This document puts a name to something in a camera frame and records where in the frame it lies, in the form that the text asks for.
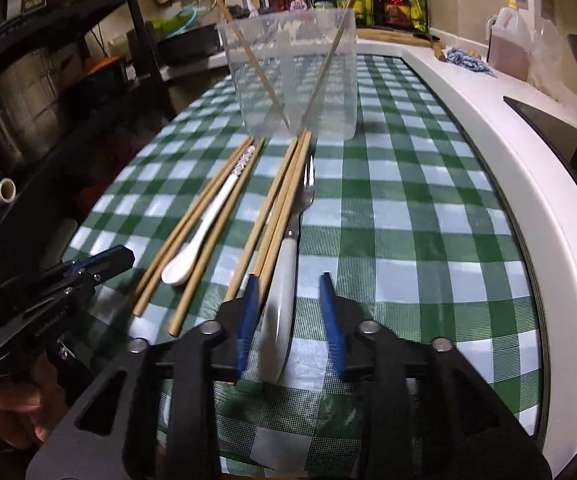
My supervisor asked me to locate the row of condiment bottles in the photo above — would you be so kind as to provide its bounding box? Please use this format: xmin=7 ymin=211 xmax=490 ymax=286
xmin=335 ymin=0 xmax=426 ymax=28

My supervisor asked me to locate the person's left hand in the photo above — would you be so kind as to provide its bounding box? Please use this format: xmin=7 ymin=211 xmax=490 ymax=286
xmin=0 ymin=355 xmax=69 ymax=448

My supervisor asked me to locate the cooking oil jug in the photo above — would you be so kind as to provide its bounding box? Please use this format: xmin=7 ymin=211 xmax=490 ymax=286
xmin=485 ymin=2 xmax=539 ymax=81

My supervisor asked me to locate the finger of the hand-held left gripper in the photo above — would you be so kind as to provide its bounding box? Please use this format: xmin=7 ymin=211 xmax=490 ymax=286
xmin=0 ymin=276 xmax=102 ymax=347
xmin=1 ymin=246 xmax=136 ymax=292

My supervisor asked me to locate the blue cloth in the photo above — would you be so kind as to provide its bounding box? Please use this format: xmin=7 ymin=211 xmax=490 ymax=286
xmin=443 ymin=46 xmax=499 ymax=78

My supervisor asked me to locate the clear plastic bottle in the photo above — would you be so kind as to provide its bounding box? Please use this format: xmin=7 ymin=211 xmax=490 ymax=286
xmin=531 ymin=17 xmax=576 ymax=96

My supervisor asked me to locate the green plastic basin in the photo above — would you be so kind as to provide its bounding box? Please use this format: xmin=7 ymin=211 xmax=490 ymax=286
xmin=148 ymin=7 xmax=202 ymax=41

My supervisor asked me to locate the black gas stove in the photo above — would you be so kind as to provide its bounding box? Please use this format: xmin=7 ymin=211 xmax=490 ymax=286
xmin=503 ymin=95 xmax=577 ymax=196

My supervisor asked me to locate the black cooking pot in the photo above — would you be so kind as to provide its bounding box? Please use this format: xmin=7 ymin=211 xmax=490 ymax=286
xmin=156 ymin=30 xmax=224 ymax=66

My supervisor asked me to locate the wooden chopstick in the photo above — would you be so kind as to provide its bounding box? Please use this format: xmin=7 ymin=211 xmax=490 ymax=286
xmin=256 ymin=130 xmax=314 ymax=301
xmin=224 ymin=131 xmax=305 ymax=303
xmin=248 ymin=132 xmax=309 ymax=286
xmin=132 ymin=139 xmax=252 ymax=317
xmin=204 ymin=0 xmax=291 ymax=130
xmin=168 ymin=137 xmax=266 ymax=337
xmin=141 ymin=147 xmax=249 ymax=306
xmin=299 ymin=0 xmax=371 ymax=132

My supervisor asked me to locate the steel pot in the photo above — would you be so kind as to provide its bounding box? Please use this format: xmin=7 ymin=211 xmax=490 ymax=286
xmin=0 ymin=45 xmax=76 ymax=171

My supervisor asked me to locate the black shelving rack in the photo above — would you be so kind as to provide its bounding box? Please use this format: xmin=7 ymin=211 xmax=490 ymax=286
xmin=0 ymin=0 xmax=176 ymax=241

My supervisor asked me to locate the white ceramic spoon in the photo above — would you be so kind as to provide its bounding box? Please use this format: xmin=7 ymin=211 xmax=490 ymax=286
xmin=161 ymin=145 xmax=256 ymax=287

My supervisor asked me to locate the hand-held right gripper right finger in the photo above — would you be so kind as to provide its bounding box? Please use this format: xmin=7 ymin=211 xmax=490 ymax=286
xmin=319 ymin=273 xmax=554 ymax=480

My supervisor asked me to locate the wooden cutting board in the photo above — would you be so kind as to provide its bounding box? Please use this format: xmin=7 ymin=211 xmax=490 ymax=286
xmin=355 ymin=27 xmax=446 ymax=61

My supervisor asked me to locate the green checkered tablecloth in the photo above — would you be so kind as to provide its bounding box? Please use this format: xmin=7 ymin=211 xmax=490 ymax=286
xmin=63 ymin=52 xmax=544 ymax=478

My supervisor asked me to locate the orange and black pot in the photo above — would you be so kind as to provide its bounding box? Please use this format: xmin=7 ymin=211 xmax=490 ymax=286
xmin=86 ymin=55 xmax=124 ymax=86

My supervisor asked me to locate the clear plastic utensil container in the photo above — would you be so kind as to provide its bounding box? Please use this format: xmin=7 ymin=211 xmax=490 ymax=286
xmin=217 ymin=8 xmax=359 ymax=142

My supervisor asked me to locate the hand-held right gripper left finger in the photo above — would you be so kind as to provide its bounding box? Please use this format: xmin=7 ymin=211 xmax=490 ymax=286
xmin=26 ymin=274 xmax=261 ymax=480

